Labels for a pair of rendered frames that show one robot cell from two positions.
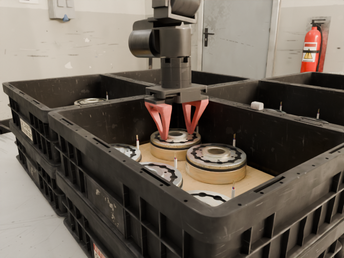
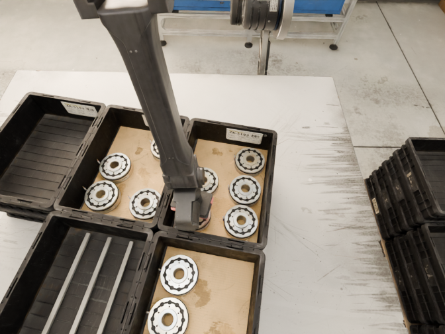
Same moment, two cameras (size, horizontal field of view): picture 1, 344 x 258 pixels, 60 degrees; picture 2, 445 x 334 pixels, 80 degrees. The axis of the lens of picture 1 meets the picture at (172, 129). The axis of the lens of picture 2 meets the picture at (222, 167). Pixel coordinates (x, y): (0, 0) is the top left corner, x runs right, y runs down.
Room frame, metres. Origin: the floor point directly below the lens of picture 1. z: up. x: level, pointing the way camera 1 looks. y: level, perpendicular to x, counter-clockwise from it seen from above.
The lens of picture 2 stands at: (0.69, 0.25, 1.64)
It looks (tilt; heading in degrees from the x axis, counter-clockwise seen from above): 60 degrees down; 226
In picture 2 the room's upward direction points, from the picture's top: 3 degrees clockwise
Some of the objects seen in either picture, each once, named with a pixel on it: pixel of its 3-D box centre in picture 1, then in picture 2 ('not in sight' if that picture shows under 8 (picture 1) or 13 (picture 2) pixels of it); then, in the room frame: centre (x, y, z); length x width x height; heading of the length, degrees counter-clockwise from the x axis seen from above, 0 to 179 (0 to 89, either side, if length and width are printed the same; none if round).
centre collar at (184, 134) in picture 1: (175, 134); not in sight; (0.56, -0.01, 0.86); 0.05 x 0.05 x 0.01
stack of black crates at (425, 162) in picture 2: not in sight; (420, 193); (-0.51, 0.53, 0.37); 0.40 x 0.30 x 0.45; 49
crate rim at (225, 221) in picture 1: (187, 129); (223, 176); (0.43, -0.02, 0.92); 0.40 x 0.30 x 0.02; 38
